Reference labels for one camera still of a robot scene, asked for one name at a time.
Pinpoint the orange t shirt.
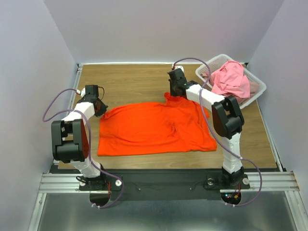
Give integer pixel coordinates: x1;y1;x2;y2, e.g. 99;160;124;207
97;92;217;156

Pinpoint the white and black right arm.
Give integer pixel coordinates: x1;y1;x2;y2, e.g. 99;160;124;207
168;68;244;188

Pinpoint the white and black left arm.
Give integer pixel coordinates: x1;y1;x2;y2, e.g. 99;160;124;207
51;85;108;191

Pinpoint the white perforated plastic basket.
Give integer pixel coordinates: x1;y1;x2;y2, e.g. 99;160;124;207
195;54;267;109

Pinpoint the dusty pink t shirt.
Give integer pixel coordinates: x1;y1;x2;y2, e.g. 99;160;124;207
208;70;259;105

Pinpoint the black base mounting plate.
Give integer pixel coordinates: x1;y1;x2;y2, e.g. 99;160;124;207
76;169;250;208

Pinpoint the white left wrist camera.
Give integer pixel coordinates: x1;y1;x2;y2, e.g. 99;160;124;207
76;88;86;98

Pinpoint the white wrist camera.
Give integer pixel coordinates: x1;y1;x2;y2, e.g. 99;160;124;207
171;63;184;73
76;88;86;98

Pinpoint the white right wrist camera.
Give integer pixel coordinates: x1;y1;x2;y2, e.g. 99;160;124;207
171;63;184;73

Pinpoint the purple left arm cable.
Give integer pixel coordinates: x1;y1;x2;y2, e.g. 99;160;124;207
42;88;125;209

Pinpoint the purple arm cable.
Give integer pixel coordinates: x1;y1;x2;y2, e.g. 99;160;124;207
171;57;262;207
42;88;125;209

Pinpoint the aluminium frame rail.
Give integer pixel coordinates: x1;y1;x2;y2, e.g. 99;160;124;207
28;64;83;231

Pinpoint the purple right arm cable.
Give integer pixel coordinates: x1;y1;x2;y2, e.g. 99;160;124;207
171;57;262;207

